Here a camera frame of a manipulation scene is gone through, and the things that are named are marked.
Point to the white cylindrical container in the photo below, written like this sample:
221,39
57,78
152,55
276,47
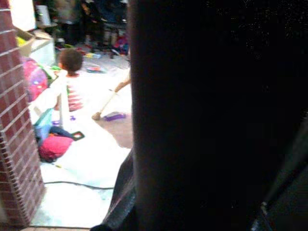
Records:
43,14

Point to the green red toy frame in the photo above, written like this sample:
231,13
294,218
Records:
82,136

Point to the flat purple toy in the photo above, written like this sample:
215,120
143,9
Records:
114,117

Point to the white storage box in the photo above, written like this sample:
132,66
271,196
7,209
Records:
43,51

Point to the open cardboard box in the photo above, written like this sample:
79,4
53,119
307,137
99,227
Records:
25,45

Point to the teal toy box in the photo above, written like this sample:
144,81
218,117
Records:
44,124

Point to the small purple toy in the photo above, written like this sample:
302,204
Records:
72,118

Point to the pink purple bag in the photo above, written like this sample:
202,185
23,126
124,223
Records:
34,79

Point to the standing person in dark clothes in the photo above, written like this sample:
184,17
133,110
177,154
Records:
68,29

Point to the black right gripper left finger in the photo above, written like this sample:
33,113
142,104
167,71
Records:
122,204

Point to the colourful flat toy board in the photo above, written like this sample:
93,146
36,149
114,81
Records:
96,70
92,55

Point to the child in red striped shirt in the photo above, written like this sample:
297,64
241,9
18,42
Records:
72,60

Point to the white plastic toddler chair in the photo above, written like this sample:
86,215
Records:
63,108

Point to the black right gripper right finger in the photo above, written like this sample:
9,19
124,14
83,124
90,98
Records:
288,211

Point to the dark blue cloth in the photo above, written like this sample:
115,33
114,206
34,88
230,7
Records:
59,132

